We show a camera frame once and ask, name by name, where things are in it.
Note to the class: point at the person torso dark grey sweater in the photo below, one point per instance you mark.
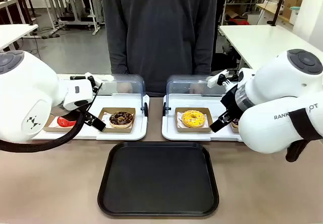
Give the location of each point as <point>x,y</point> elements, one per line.
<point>159,32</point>

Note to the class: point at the person left forearm grey sleeve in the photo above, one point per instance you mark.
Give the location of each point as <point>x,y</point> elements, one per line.
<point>202,57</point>

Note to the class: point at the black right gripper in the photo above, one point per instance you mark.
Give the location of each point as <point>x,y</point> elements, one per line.
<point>230,100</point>

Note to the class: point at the white printed paper liner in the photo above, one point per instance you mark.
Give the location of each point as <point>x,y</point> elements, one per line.
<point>104,119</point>
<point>179,123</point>

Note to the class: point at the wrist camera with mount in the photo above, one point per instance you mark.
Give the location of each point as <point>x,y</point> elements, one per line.
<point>88,77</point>
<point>212,82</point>

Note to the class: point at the small white side table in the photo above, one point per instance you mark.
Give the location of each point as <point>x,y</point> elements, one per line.
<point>15,31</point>

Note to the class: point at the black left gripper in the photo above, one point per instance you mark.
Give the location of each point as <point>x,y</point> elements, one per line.
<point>85,113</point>

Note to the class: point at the person right hand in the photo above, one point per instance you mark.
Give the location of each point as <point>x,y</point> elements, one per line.
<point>125,87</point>

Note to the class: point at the large white side table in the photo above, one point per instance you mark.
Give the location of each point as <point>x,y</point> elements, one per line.
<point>265,40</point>

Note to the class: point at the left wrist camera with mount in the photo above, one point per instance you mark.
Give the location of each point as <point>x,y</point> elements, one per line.
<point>88,77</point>

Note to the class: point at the black floor power strip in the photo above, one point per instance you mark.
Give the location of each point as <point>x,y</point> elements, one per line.
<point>50,36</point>

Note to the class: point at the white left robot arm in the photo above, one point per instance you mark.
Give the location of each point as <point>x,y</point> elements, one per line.
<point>25,95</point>

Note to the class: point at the clear display case lid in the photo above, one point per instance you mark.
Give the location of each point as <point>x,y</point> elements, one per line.
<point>137,87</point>
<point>176,87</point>

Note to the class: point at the black clamp pole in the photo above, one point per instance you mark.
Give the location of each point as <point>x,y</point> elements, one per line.
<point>278,4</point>

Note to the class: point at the dark donut white drizzle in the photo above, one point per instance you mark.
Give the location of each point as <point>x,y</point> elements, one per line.
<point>234,122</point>

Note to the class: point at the person left hand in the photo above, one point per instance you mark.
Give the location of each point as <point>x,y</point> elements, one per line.
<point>195,87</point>

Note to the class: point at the black plastic serving tray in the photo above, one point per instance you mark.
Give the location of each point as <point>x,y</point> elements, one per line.
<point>157,178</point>

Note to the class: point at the red glazed donut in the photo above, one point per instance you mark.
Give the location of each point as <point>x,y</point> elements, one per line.
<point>64,122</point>

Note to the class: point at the brown cardboard box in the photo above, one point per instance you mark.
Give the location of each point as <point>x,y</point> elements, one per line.
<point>291,5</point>

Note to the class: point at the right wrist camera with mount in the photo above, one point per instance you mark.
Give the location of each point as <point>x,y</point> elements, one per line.
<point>212,82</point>

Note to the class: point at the chocolate nut donut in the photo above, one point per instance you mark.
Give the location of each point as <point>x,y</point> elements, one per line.
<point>116,121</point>

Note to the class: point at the yellow sprinkled donut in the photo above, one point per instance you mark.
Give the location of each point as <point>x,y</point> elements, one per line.
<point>188,121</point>

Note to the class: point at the person right forearm grey sleeve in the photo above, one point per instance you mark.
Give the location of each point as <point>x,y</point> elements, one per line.
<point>118,57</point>

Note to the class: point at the black lid hinge knob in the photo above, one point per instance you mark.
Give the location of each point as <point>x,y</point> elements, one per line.
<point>146,109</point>
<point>164,109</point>

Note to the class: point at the wooden top background bench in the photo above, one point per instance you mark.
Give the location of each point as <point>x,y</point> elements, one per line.
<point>272,10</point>

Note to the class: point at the brown cardboard donut tray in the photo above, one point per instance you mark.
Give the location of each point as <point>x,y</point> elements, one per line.
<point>54,129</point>
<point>234,130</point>
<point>121,130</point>
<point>194,130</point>

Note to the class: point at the black office chair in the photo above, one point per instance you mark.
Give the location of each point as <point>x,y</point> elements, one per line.
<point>224,60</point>

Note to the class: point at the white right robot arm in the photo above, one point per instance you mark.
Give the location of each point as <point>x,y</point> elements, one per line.
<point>277,82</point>

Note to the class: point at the white display case base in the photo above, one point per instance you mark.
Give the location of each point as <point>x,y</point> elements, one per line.
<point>191,137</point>
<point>121,137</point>

